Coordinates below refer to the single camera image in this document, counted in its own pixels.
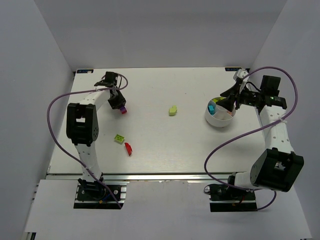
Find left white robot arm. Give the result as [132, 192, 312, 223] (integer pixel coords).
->
[66, 71, 127, 184]

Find blue table label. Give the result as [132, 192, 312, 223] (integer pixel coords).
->
[224, 67, 242, 72]
[76, 69, 94, 74]

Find left blue table label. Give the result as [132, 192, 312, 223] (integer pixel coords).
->
[76, 69, 94, 74]

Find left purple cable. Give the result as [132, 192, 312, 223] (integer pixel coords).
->
[47, 73, 129, 210]

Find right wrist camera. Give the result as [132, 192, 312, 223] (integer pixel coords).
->
[233, 68, 249, 93]

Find purple and pink lego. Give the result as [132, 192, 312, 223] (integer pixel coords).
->
[119, 106, 127, 114]

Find large cyan lego brick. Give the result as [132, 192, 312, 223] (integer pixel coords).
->
[207, 105, 216, 116]

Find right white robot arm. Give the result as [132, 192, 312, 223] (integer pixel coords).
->
[217, 75, 304, 192]

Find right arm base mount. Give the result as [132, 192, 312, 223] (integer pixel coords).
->
[203, 171, 258, 213]

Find green lego brick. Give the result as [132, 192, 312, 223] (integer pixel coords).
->
[216, 97, 226, 105]

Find red curved lego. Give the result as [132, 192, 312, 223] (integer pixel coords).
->
[124, 142, 133, 156]

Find white round divided container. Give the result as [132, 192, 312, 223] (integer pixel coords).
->
[204, 97, 236, 128]

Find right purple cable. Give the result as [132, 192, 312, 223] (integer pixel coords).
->
[204, 66, 299, 212]

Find green flat lego plate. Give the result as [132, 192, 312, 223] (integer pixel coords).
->
[114, 134, 125, 144]

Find pale green lego piece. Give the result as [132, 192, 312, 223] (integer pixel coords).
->
[168, 105, 177, 117]

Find right blue table label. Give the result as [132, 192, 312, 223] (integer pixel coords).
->
[224, 67, 242, 72]

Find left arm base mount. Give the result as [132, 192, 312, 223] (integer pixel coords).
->
[73, 178, 127, 210]

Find purple cable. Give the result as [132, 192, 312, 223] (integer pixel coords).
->
[47, 73, 129, 210]
[204, 66, 299, 212]

